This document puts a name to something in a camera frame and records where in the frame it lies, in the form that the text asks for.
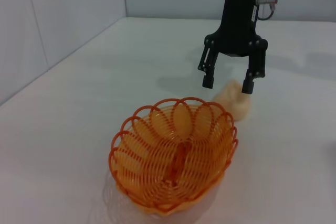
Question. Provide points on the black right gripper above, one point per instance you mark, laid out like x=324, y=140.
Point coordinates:
x=237, y=30

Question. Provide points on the pale beige bread roll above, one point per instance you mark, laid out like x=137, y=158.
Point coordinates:
x=236, y=103

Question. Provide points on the silver plug connector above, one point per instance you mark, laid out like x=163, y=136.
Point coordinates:
x=267, y=0

